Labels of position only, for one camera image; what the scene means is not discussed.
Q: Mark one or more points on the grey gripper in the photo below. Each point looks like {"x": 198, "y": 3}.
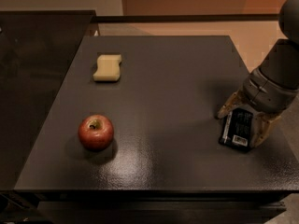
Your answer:
{"x": 266, "y": 94}

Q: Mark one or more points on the dark blue rxbar wrapper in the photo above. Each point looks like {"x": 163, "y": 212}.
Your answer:
{"x": 236, "y": 130}

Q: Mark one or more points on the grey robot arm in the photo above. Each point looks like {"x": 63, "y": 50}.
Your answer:
{"x": 281, "y": 64}

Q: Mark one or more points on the yellow sponge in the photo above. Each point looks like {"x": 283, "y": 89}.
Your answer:
{"x": 108, "y": 68}

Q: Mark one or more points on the red apple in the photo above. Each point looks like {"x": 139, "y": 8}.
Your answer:
{"x": 96, "y": 132}

